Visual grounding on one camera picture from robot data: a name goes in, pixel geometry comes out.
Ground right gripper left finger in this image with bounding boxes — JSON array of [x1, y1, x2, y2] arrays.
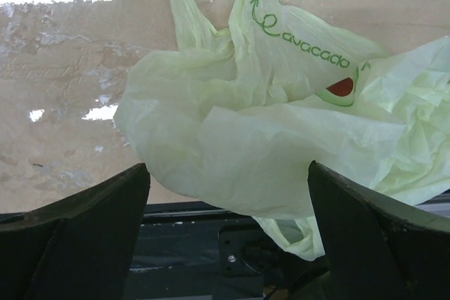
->
[[1, 164, 150, 299]]

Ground light green plastic bag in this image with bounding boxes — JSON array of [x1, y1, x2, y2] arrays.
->
[[114, 0, 449, 261]]

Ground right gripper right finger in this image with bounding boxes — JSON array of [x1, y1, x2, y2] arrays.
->
[[307, 162, 449, 299]]

